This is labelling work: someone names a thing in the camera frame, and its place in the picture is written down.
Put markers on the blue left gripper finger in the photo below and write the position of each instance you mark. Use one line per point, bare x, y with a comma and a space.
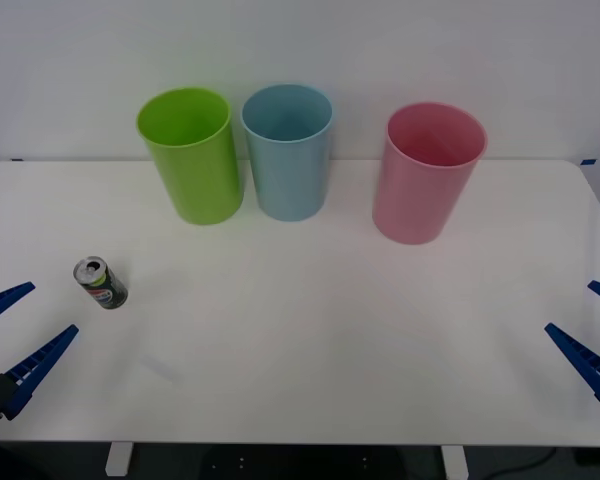
35, 362
2, 300

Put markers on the black drink can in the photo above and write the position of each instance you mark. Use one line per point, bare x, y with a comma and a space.
105, 287

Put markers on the white table leg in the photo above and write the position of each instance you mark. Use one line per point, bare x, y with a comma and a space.
455, 462
118, 459

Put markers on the pink plastic bin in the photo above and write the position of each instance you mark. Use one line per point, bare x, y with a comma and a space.
420, 200

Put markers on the yellow-green plastic bin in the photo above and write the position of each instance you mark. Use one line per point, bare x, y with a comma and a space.
195, 185

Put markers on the pale blue plastic bin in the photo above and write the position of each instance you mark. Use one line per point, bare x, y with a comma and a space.
290, 180

